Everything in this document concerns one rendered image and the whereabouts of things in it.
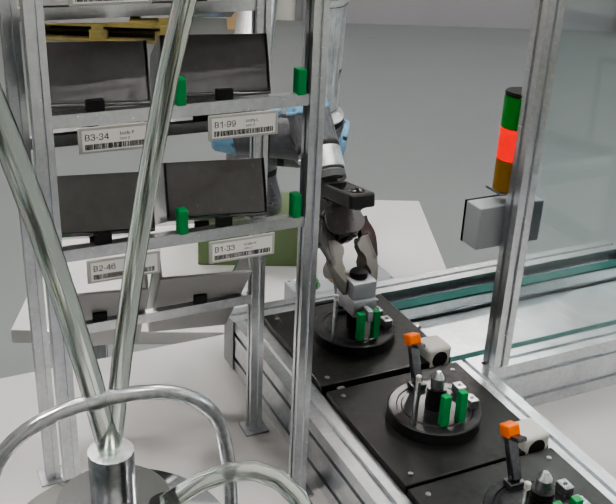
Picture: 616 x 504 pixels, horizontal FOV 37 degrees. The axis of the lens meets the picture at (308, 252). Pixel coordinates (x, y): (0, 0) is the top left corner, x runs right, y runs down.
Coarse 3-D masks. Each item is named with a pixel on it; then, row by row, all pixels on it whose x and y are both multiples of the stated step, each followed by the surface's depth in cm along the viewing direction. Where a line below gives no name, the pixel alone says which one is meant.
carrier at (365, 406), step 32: (384, 384) 145; (416, 384) 128; (448, 384) 142; (480, 384) 146; (352, 416) 137; (384, 416) 137; (416, 416) 131; (448, 416) 131; (480, 416) 135; (512, 416) 138; (384, 448) 130; (416, 448) 130; (448, 448) 131; (480, 448) 131; (544, 448) 132; (416, 480) 124
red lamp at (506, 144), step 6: (504, 132) 138; (510, 132) 138; (504, 138) 139; (510, 138) 138; (498, 144) 140; (504, 144) 139; (510, 144) 138; (498, 150) 140; (504, 150) 139; (510, 150) 139; (498, 156) 141; (504, 156) 139; (510, 156) 139; (510, 162) 139
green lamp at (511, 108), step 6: (504, 96) 138; (504, 102) 137; (510, 102) 136; (516, 102) 135; (504, 108) 138; (510, 108) 136; (516, 108) 136; (504, 114) 138; (510, 114) 137; (516, 114) 136; (504, 120) 138; (510, 120) 137; (516, 120) 136; (504, 126) 138; (510, 126) 137; (516, 126) 137
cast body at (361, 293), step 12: (348, 276) 152; (360, 276) 151; (348, 288) 152; (360, 288) 151; (372, 288) 152; (348, 300) 153; (360, 300) 152; (372, 300) 152; (348, 312) 153; (372, 312) 151
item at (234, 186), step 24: (168, 168) 116; (192, 168) 116; (216, 168) 117; (240, 168) 118; (264, 168) 119; (168, 192) 116; (192, 192) 116; (216, 192) 117; (240, 192) 118; (264, 192) 119; (168, 216) 116; (192, 216) 116; (240, 216) 118
